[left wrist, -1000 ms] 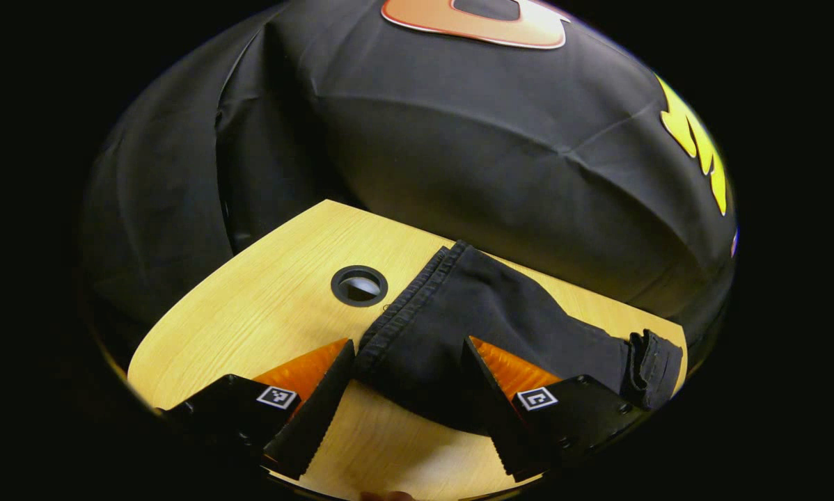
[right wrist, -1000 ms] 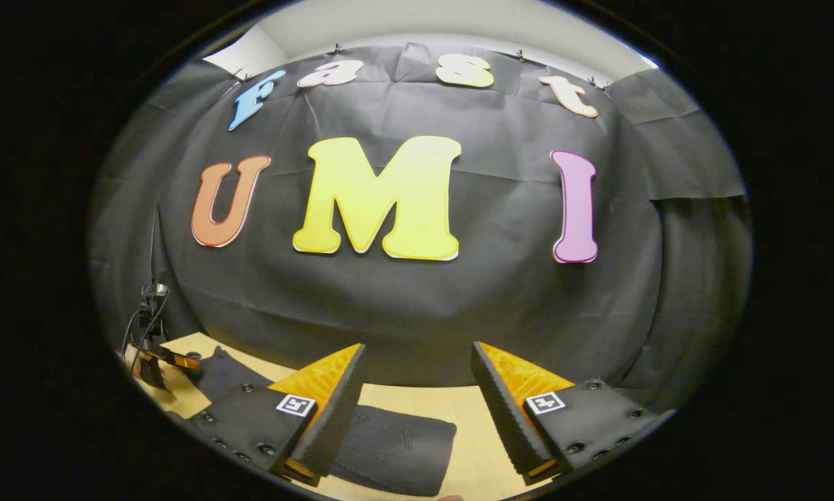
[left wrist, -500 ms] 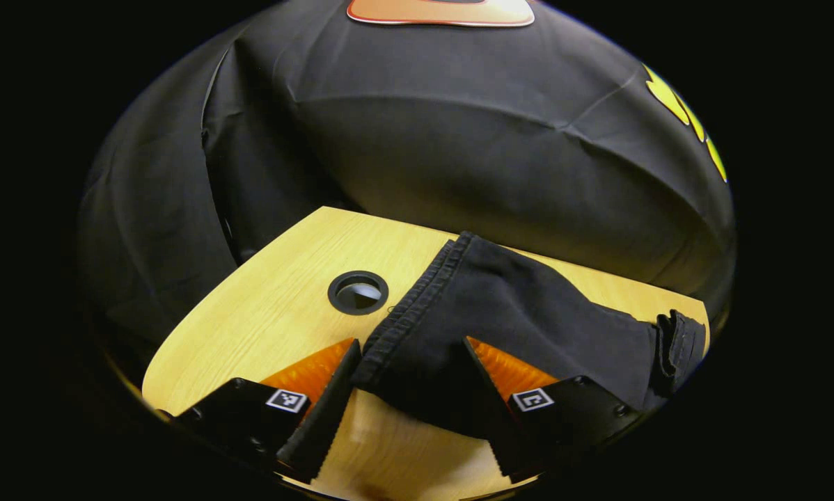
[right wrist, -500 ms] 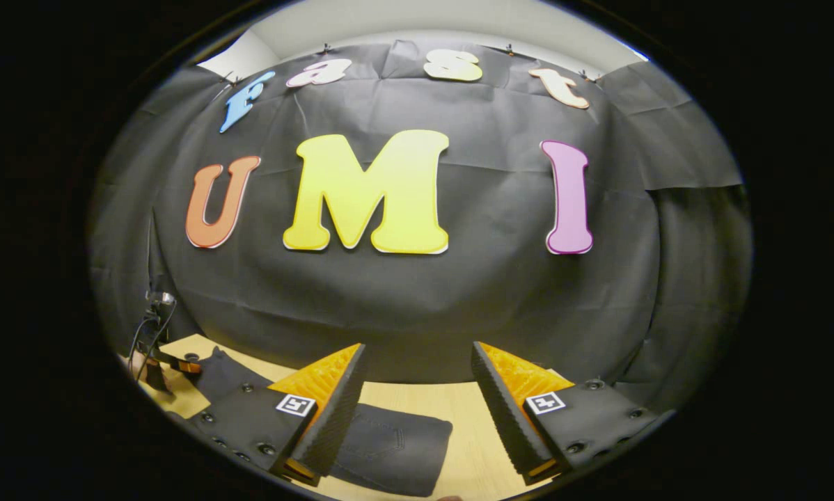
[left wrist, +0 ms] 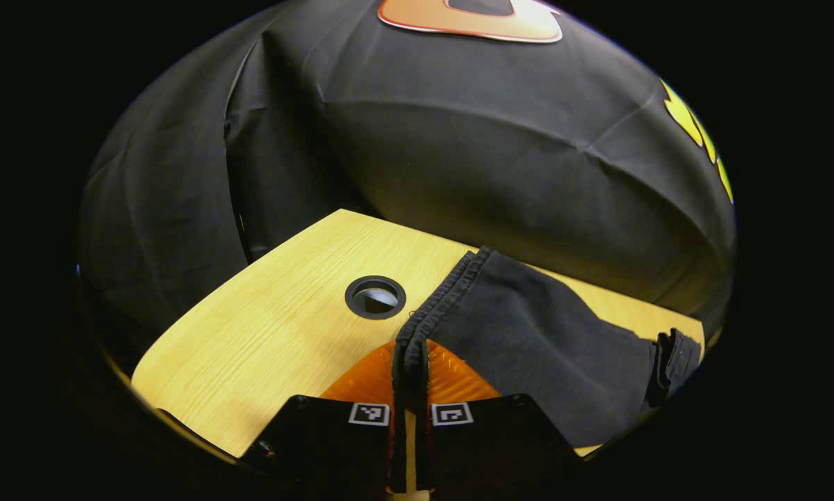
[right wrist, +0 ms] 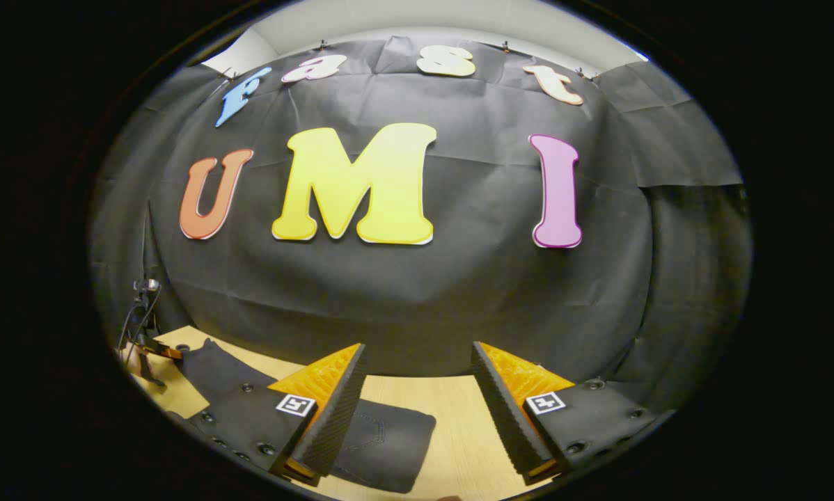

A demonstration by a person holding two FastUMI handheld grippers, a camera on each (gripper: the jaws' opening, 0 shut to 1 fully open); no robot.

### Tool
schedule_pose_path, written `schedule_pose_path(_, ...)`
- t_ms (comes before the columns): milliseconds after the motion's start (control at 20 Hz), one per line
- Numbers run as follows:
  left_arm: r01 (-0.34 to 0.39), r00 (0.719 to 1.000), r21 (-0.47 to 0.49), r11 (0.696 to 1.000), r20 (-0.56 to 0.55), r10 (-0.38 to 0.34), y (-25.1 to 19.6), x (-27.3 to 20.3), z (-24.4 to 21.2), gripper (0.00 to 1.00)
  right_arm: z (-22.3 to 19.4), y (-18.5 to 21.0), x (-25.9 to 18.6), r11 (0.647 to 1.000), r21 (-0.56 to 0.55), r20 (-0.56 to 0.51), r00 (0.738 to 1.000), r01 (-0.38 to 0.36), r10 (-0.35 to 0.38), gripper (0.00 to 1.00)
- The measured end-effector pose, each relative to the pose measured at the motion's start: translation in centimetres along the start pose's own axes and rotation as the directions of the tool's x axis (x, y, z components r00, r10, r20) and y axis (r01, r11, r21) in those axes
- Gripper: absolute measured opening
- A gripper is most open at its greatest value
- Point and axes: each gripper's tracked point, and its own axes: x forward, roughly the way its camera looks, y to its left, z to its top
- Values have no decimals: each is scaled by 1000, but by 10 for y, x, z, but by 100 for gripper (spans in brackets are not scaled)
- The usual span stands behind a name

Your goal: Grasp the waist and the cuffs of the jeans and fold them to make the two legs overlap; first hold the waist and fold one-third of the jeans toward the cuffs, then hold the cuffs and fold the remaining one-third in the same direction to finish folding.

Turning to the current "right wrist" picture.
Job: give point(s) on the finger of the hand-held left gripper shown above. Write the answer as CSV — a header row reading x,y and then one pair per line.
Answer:
x,y
165,353

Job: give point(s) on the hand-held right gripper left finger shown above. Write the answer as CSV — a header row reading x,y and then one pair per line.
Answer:
x,y
337,417

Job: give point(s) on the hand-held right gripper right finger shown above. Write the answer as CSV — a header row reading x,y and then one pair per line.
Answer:
x,y
507,424

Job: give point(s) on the black jeans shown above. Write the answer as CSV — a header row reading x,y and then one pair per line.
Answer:
x,y
389,445

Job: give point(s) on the black backdrop cloth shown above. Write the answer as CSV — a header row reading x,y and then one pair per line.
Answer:
x,y
424,313

